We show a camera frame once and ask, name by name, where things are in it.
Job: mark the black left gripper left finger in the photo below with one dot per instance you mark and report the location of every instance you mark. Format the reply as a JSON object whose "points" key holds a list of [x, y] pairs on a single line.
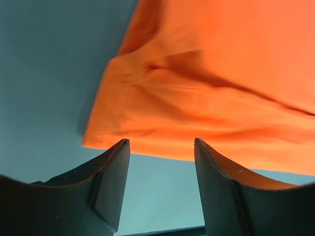
{"points": [[85, 201]]}

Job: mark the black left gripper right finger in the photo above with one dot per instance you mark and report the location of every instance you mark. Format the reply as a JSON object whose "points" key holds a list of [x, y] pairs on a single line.
{"points": [[239, 202]]}

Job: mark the orange t-shirt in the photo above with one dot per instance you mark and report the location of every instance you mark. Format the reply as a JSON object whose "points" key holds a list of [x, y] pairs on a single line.
{"points": [[239, 74]]}

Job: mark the aluminium table frame rail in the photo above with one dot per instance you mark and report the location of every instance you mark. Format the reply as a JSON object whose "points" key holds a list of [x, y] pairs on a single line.
{"points": [[192, 231]]}

